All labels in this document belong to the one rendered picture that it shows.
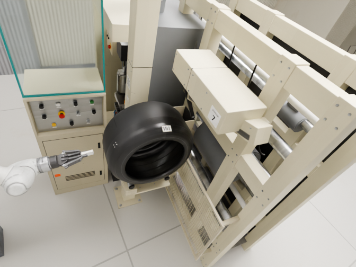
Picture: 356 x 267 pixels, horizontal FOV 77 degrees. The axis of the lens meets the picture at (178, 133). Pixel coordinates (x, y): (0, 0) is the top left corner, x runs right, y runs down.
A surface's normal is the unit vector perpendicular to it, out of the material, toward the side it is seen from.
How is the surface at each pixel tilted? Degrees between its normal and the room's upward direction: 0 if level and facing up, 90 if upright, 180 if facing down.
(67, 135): 90
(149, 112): 7
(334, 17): 90
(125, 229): 0
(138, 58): 90
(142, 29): 90
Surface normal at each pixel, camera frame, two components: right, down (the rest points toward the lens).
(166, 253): 0.20, -0.70
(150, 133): 0.23, 0.00
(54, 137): 0.38, 0.70
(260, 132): 0.43, 0.45
